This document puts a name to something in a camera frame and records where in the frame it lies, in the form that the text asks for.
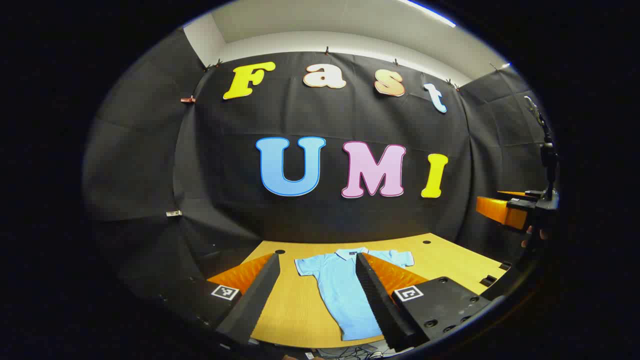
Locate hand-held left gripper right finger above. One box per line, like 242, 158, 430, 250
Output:
355, 252, 494, 353

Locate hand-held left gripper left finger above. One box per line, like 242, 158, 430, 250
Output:
150, 252, 281, 347

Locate light blue T-shirt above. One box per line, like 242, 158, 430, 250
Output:
294, 247, 415, 342

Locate black backdrop cloth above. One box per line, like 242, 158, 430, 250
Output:
82, 27, 551, 301

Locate bundle of floor cables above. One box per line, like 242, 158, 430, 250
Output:
312, 344, 398, 360

